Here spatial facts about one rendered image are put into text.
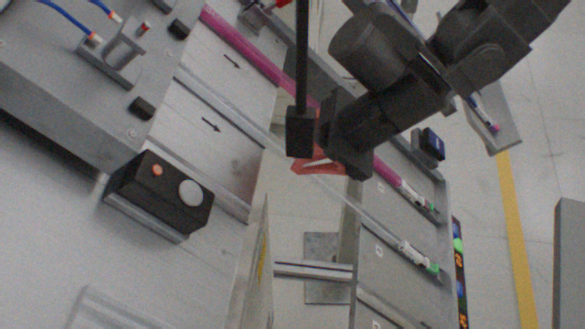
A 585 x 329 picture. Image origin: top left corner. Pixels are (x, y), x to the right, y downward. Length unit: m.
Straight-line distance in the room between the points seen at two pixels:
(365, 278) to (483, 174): 1.36
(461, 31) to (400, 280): 0.37
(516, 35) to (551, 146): 1.68
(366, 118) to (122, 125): 0.25
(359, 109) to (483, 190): 1.42
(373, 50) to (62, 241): 0.31
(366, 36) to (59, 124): 0.27
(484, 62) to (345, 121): 0.15
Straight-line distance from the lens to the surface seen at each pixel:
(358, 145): 0.58
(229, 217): 0.55
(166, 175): 0.46
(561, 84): 2.51
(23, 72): 0.42
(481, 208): 1.91
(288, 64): 0.80
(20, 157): 0.46
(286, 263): 1.32
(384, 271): 0.74
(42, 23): 0.45
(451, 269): 0.86
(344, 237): 1.49
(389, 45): 0.52
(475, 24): 0.52
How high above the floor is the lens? 1.45
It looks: 49 degrees down
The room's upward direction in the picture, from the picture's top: straight up
